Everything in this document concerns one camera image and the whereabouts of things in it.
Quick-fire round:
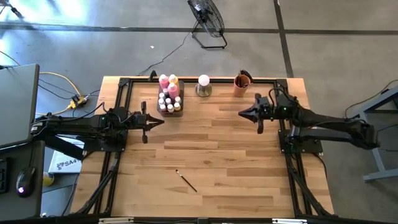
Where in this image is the grey monitor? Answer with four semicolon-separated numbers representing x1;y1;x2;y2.
0;63;40;149

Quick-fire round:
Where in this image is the brass lamp with white bulb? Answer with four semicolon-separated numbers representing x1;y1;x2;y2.
195;73;213;98

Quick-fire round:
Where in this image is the black floor fan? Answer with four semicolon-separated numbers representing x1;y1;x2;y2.
187;0;228;50

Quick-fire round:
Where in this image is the yellow cable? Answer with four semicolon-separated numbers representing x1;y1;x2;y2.
34;72;82;116

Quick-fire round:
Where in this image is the grey translucent plastic bin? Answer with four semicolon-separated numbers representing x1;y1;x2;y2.
157;80;187;118

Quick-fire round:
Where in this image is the small yellow round container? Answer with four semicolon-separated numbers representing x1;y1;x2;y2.
42;171;55;187

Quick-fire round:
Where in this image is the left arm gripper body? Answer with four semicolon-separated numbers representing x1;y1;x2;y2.
126;101;150;144

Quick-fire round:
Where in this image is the dark grey desk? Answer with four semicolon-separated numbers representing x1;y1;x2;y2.
0;126;85;220

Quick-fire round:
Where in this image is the yellow power connector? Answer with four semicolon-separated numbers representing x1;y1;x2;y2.
67;95;90;110

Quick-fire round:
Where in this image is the white printed cardboard box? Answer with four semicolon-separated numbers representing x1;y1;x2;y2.
48;136;85;174

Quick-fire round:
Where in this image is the black computer mouse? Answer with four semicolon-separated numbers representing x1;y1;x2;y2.
15;166;37;198

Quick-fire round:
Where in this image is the silver aluminium post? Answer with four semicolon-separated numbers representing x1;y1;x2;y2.
98;217;135;224
272;218;308;224

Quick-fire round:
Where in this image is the black fan power cable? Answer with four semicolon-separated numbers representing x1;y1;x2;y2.
136;30;193;77

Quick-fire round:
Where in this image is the large pink paint bottle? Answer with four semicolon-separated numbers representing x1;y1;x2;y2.
167;82;180;100
158;73;170;90

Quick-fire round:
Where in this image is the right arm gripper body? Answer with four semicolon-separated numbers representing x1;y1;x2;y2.
254;88;295;135

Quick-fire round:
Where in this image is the orange plastic cup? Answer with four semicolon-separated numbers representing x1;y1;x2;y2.
233;74;251;98

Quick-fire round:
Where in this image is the grey metal table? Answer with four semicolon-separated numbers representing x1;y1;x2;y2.
343;86;398;184

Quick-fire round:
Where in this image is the black keyboard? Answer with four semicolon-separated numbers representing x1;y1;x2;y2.
0;157;16;194

